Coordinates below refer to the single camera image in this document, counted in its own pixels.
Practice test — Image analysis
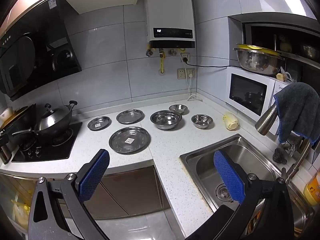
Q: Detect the steel wool scrubber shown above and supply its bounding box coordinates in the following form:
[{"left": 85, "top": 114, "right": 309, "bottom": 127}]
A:
[{"left": 272, "top": 147, "right": 287, "bottom": 165}]

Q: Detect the white water heater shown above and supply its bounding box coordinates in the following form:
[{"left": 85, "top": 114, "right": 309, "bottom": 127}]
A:
[{"left": 144, "top": 0, "right": 195, "bottom": 49}]

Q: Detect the yellow cloth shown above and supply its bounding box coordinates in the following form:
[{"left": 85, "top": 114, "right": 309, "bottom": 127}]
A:
[{"left": 222, "top": 112, "right": 239, "bottom": 131}]

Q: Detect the white microwave oven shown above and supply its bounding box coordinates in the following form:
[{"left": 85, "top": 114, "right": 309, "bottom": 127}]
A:
[{"left": 225, "top": 67, "right": 290, "bottom": 121}]

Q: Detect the dark grey towel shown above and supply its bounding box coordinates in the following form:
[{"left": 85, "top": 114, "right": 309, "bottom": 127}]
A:
[{"left": 273, "top": 82, "right": 319, "bottom": 144}]

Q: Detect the black gas stove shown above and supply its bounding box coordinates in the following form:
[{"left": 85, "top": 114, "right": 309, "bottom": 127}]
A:
[{"left": 12, "top": 122, "right": 82, "bottom": 163}]

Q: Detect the upper wall socket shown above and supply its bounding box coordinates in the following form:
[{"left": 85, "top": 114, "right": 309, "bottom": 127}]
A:
[{"left": 180, "top": 53, "right": 190, "bottom": 63}]

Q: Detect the yellow detergent bottle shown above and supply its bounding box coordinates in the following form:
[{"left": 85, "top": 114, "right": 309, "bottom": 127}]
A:
[{"left": 303, "top": 172, "right": 320, "bottom": 206}]

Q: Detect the white power cable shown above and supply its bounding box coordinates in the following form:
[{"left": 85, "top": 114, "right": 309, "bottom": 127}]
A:
[{"left": 185, "top": 73, "right": 203, "bottom": 103}]

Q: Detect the black wok with lid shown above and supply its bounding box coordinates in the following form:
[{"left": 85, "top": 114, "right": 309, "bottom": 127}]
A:
[{"left": 35, "top": 100, "right": 78, "bottom": 135}]

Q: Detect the small steel plate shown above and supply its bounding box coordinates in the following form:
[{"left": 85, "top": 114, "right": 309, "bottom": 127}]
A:
[{"left": 87, "top": 116, "right": 111, "bottom": 131}]

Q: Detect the large steel mixing basin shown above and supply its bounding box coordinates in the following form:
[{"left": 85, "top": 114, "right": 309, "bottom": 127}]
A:
[{"left": 233, "top": 44, "right": 285, "bottom": 76}]

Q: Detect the beige wall socket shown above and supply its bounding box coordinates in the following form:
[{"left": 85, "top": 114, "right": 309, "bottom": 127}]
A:
[{"left": 177, "top": 68, "right": 195, "bottom": 79}]

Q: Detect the medium steel plate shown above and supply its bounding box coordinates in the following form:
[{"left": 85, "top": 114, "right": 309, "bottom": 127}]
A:
[{"left": 116, "top": 109, "right": 144, "bottom": 125}]

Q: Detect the small steel bowl back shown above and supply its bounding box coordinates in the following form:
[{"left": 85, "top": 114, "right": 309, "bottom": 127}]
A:
[{"left": 169, "top": 104, "right": 188, "bottom": 115}]

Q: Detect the yellow gas pipe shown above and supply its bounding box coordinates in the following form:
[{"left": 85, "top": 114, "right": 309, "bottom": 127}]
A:
[{"left": 159, "top": 50, "right": 165, "bottom": 75}]

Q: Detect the black range hood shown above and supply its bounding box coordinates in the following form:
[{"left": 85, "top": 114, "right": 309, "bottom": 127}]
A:
[{"left": 1, "top": 0, "right": 81, "bottom": 101}]

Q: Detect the small steel bowl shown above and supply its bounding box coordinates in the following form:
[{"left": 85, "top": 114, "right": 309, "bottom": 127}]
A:
[
  {"left": 191, "top": 114, "right": 213, "bottom": 129},
  {"left": 169, "top": 104, "right": 188, "bottom": 115}
]

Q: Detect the stainless steel sink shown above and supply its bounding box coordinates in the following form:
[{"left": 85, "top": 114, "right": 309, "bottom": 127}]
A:
[{"left": 181, "top": 134, "right": 314, "bottom": 239}]

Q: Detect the black power cable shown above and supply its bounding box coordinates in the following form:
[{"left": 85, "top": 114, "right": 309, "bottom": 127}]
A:
[{"left": 182, "top": 57, "right": 238, "bottom": 68}]

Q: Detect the steel faucet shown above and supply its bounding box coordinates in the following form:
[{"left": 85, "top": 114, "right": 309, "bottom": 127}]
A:
[{"left": 255, "top": 103, "right": 312, "bottom": 185}]

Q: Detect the large steel plate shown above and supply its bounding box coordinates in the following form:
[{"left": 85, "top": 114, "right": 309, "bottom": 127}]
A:
[{"left": 109, "top": 126, "right": 151, "bottom": 154}]

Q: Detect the black frying pan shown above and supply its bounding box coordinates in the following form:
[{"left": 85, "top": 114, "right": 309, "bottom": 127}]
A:
[{"left": 1, "top": 130, "right": 36, "bottom": 152}]

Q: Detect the large steel bowl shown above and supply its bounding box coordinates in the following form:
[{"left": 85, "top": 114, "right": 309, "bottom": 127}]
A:
[{"left": 150, "top": 110, "right": 182, "bottom": 130}]

